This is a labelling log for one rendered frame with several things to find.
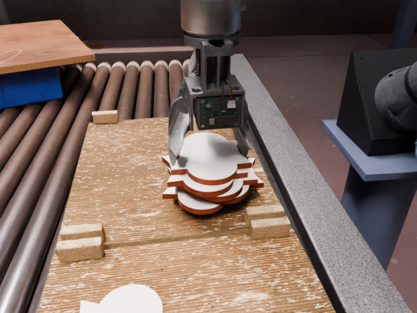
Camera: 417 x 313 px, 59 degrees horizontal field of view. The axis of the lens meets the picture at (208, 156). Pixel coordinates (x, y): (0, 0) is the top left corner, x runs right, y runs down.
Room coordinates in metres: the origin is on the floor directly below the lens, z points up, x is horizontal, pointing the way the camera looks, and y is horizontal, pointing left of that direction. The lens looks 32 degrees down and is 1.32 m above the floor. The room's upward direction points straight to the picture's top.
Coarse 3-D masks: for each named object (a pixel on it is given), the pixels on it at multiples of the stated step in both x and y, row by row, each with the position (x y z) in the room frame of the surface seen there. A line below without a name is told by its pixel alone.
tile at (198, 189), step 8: (168, 160) 0.50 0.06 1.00; (176, 176) 0.45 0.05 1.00; (184, 176) 0.45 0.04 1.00; (240, 176) 0.46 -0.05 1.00; (168, 184) 0.44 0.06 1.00; (176, 184) 0.44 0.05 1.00; (184, 184) 0.44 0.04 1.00; (192, 184) 0.43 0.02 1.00; (200, 184) 0.43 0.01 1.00; (224, 184) 0.43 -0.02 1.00; (232, 184) 0.44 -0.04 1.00; (192, 192) 0.43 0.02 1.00; (200, 192) 0.42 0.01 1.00; (208, 192) 0.42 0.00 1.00; (216, 192) 0.42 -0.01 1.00; (224, 192) 0.43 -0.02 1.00
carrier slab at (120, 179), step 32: (96, 128) 0.74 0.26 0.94; (128, 128) 0.74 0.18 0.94; (160, 128) 0.74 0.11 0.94; (96, 160) 0.61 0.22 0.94; (128, 160) 0.61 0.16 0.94; (160, 160) 0.61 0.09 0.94; (256, 160) 0.61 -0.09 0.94; (96, 192) 0.50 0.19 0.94; (128, 192) 0.50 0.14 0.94; (160, 192) 0.50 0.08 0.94; (256, 192) 0.50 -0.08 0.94; (64, 224) 0.42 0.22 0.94; (128, 224) 0.42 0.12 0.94; (160, 224) 0.42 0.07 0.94; (192, 224) 0.42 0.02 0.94; (224, 224) 0.42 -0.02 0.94
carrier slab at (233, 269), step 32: (128, 256) 0.36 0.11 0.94; (160, 256) 0.36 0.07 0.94; (192, 256) 0.36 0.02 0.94; (224, 256) 0.36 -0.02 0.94; (256, 256) 0.36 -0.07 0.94; (288, 256) 0.36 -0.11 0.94; (64, 288) 0.31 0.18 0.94; (96, 288) 0.31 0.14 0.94; (160, 288) 0.31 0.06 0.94; (192, 288) 0.31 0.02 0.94; (224, 288) 0.31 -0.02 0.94; (256, 288) 0.31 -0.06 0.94; (288, 288) 0.31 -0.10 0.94; (320, 288) 0.31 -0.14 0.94
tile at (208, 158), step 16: (192, 144) 0.53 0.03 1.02; (208, 144) 0.53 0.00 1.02; (224, 144) 0.53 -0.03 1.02; (176, 160) 0.48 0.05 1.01; (192, 160) 0.48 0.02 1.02; (208, 160) 0.48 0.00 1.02; (224, 160) 0.48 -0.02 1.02; (240, 160) 0.48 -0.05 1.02; (192, 176) 0.44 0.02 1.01; (208, 176) 0.44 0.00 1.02; (224, 176) 0.44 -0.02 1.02
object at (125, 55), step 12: (108, 48) 1.35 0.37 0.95; (120, 48) 1.35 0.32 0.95; (132, 48) 1.35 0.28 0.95; (144, 48) 1.35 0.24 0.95; (156, 48) 1.35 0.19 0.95; (168, 48) 1.35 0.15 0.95; (180, 48) 1.35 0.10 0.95; (192, 48) 1.35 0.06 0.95; (96, 60) 1.29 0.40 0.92; (108, 60) 1.30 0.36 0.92; (120, 60) 1.30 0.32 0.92; (132, 60) 1.30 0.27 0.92; (144, 60) 1.31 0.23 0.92; (156, 60) 1.31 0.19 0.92; (168, 60) 1.32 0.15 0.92; (180, 60) 1.32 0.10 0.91
